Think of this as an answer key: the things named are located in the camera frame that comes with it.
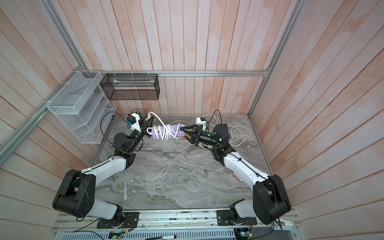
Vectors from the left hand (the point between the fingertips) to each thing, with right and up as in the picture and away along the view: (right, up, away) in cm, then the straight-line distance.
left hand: (152, 116), depth 77 cm
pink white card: (+48, -35, +11) cm, 60 cm away
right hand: (+15, -8, -8) cm, 19 cm away
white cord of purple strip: (0, -7, -8) cm, 11 cm away
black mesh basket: (-22, +24, +28) cm, 43 cm away
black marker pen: (+9, -57, -9) cm, 59 cm away
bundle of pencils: (-18, +6, +24) cm, 31 cm away
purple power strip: (+9, -8, -11) cm, 16 cm away
